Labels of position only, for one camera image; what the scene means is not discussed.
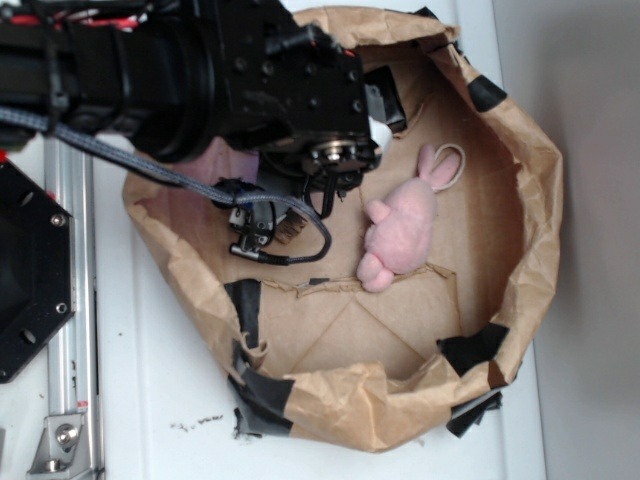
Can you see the dark wood chip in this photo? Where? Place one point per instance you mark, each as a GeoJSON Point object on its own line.
{"type": "Point", "coordinates": [289, 227]}

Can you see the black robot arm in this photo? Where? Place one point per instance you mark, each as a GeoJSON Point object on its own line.
{"type": "Point", "coordinates": [134, 83]}

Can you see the black square box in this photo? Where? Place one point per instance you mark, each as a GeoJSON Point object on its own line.
{"type": "Point", "coordinates": [383, 100]}

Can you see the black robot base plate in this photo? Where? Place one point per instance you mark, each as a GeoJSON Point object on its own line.
{"type": "Point", "coordinates": [36, 274]}

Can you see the pink plush bunny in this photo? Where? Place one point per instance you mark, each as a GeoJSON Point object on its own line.
{"type": "Point", "coordinates": [399, 238]}

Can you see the brown paper bag bin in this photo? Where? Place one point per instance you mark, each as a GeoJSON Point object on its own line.
{"type": "Point", "coordinates": [307, 351]}

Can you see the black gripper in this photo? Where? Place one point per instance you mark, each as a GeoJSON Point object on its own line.
{"type": "Point", "coordinates": [294, 94]}

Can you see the aluminium extrusion rail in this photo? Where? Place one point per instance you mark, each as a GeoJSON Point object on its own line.
{"type": "Point", "coordinates": [73, 353]}

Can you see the metal corner bracket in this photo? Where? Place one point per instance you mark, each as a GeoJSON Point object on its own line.
{"type": "Point", "coordinates": [63, 450]}

